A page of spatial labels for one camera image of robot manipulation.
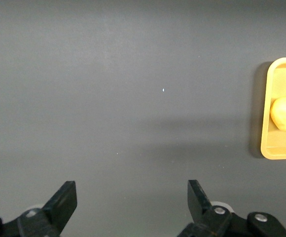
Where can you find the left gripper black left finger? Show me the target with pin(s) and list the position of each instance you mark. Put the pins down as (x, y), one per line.
(56, 209)

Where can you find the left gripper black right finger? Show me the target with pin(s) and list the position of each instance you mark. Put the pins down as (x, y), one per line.
(199, 205)

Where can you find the yellow potato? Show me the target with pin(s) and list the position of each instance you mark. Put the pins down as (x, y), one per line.
(284, 113)

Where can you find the orange plastic tray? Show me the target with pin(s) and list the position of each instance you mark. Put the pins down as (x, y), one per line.
(281, 145)

